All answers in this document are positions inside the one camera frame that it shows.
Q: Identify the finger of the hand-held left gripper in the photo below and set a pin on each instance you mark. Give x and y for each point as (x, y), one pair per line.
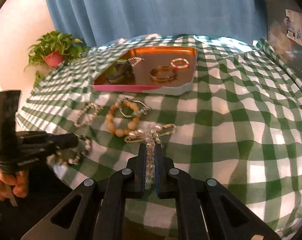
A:
(41, 138)
(33, 151)

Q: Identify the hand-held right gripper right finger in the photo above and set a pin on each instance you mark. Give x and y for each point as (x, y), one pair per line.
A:
(160, 177)

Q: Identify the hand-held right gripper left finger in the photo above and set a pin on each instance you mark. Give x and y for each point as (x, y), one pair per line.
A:
(141, 170)

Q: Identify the gold bangle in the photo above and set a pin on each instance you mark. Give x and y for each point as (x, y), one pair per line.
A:
(161, 79)

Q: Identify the dark green bangle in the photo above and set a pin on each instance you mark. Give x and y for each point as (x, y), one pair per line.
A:
(123, 67)

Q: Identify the orange metal tray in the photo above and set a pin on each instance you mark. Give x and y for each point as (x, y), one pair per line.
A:
(146, 62)

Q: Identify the person's left hand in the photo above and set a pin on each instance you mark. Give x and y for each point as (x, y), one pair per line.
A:
(22, 183)

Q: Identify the green plant in red pot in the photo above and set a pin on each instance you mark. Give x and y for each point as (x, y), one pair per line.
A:
(53, 57)

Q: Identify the green white checked tablecloth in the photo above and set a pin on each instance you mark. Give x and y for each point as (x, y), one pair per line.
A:
(228, 105)

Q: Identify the blue curtain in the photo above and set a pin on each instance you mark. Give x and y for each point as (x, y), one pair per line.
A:
(153, 7)

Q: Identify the grey storage box purple lid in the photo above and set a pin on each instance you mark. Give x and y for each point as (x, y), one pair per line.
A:
(298, 55)

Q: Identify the white label sticker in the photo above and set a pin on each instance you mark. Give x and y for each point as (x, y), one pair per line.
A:
(296, 25)

